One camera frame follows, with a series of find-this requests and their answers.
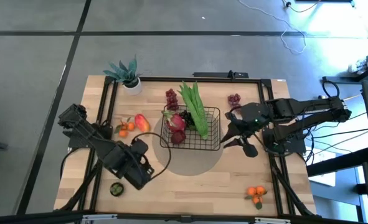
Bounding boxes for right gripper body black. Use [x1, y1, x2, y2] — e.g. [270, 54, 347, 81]
[230, 104, 273, 134]

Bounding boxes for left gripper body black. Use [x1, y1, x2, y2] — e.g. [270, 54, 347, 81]
[118, 139, 155, 178]

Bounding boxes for pink-purple grape bunch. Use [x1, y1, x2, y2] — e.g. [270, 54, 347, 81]
[227, 93, 242, 110]

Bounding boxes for orange tangerine cluster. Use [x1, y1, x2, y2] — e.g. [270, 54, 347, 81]
[114, 117, 136, 139]
[245, 185, 268, 210]

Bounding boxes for red yellow mango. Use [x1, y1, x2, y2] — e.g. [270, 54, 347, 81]
[134, 113, 151, 133]

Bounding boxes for dark red round fruit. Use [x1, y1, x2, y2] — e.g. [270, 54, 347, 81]
[170, 129, 187, 145]

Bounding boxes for black grape bunch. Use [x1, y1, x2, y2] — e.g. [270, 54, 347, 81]
[179, 110, 196, 129]

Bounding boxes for pink dragon fruit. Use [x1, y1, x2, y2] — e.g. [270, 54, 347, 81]
[161, 109, 187, 133]

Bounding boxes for dark red grape bunch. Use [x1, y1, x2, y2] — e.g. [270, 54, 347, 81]
[165, 88, 180, 112]

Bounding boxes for round grey mat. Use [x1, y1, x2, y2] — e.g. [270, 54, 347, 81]
[152, 118, 225, 177]

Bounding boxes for potted plant white pot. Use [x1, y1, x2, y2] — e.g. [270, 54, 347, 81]
[102, 54, 143, 96]

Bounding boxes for black beam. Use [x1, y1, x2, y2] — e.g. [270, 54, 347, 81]
[306, 146, 368, 177]

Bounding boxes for black floor stand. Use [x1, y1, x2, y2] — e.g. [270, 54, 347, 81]
[322, 67, 368, 85]

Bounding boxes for black rig crossbar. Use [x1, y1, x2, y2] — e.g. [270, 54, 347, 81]
[0, 210, 368, 224]

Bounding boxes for black wire basket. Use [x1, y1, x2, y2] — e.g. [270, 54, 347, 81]
[159, 105, 222, 152]

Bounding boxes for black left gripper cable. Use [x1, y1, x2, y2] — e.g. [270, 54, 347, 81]
[131, 132, 172, 181]

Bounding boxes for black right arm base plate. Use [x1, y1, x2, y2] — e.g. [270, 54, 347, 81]
[262, 127, 306, 155]

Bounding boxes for black bracket bar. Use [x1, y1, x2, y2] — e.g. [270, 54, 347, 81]
[192, 71, 250, 79]

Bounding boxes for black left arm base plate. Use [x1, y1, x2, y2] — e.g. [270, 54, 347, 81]
[67, 123, 113, 149]

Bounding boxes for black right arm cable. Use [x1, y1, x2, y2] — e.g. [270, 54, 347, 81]
[322, 80, 340, 99]

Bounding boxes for black aluminium table frame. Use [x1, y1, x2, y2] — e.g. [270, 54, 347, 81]
[54, 74, 318, 218]

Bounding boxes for white floor cable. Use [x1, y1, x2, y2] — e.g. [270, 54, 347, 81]
[238, 0, 308, 54]

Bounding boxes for grey floor cable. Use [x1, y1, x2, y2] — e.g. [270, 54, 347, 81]
[314, 123, 368, 147]

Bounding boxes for black floor cable with plug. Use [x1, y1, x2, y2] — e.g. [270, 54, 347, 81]
[282, 0, 323, 13]

